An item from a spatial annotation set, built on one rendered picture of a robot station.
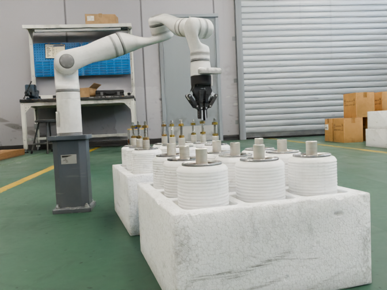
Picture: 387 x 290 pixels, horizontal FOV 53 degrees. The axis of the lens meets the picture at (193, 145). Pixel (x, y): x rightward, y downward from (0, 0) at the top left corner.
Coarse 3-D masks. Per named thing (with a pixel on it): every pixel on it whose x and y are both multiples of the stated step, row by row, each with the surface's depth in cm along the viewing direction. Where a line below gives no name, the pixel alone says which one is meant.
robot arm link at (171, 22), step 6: (150, 18) 162; (156, 18) 159; (162, 18) 156; (168, 18) 154; (174, 18) 151; (180, 18) 148; (150, 24) 163; (156, 24) 161; (162, 24) 161; (168, 24) 152; (174, 24) 148; (174, 30) 149; (180, 36) 150
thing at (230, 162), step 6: (252, 156) 86; (222, 162) 84; (228, 162) 83; (234, 162) 83; (228, 168) 83; (234, 168) 83; (228, 174) 84; (234, 174) 83; (228, 180) 84; (234, 180) 83; (234, 186) 83
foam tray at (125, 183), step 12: (120, 168) 137; (120, 180) 130; (132, 180) 116; (144, 180) 117; (120, 192) 132; (132, 192) 116; (120, 204) 134; (132, 204) 116; (120, 216) 136; (132, 216) 116; (132, 228) 116
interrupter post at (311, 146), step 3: (306, 141) 80; (309, 141) 80; (312, 141) 79; (315, 141) 79; (306, 144) 79; (309, 144) 79; (312, 144) 78; (315, 144) 79; (306, 147) 79; (309, 147) 79; (312, 147) 79; (315, 147) 79; (306, 150) 79; (309, 150) 79; (312, 150) 79; (315, 150) 79; (306, 153) 79; (309, 153) 79; (312, 153) 79; (315, 153) 79
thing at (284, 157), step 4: (300, 152) 89; (272, 156) 88; (276, 156) 87; (280, 156) 87; (284, 156) 86; (288, 156) 86; (284, 160) 86; (284, 164) 86; (284, 168) 86; (284, 172) 87; (288, 176) 86; (284, 180) 87; (288, 180) 87; (288, 184) 87
